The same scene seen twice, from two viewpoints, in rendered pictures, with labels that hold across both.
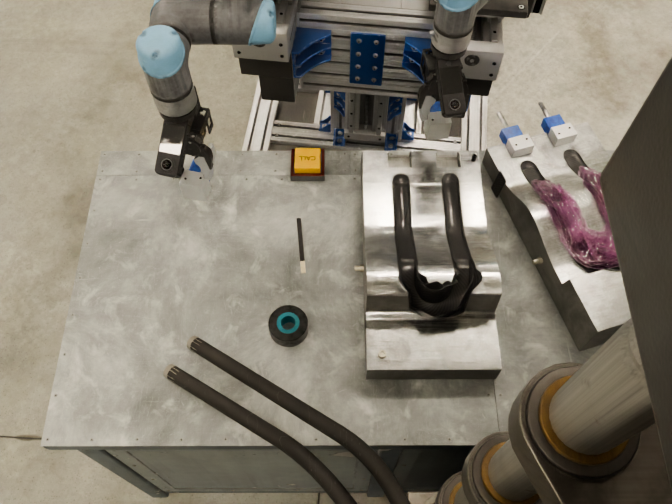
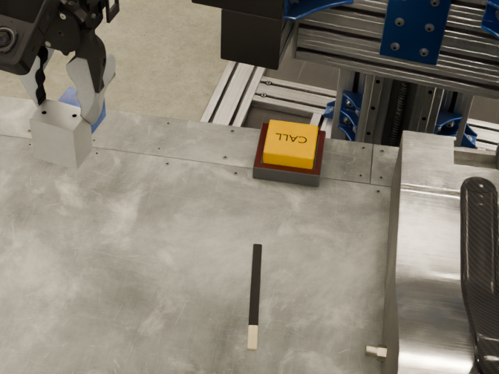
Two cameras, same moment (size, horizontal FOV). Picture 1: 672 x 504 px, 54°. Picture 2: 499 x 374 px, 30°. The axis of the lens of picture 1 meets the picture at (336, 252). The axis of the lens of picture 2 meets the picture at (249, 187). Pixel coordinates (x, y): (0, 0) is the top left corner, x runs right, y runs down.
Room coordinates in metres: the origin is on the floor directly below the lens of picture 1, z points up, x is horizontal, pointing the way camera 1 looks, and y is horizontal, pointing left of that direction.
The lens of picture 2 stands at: (0.11, 0.02, 1.59)
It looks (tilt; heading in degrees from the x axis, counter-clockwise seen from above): 46 degrees down; 6
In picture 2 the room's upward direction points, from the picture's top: 3 degrees clockwise
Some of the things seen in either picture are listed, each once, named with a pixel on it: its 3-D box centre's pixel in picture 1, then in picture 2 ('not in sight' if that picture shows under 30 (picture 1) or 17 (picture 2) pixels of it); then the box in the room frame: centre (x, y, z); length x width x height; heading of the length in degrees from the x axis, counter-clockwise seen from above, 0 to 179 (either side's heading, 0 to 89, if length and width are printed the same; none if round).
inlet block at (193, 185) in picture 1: (202, 167); (83, 107); (0.84, 0.29, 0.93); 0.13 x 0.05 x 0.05; 168
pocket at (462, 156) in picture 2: (398, 164); (474, 165); (0.89, -0.14, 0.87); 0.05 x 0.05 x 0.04; 0
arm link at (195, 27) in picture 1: (181, 22); not in sight; (0.92, 0.27, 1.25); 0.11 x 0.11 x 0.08; 0
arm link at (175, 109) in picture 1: (173, 95); not in sight; (0.82, 0.29, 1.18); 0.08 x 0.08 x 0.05
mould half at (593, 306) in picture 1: (587, 221); not in sight; (0.75, -0.55, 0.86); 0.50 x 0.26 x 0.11; 17
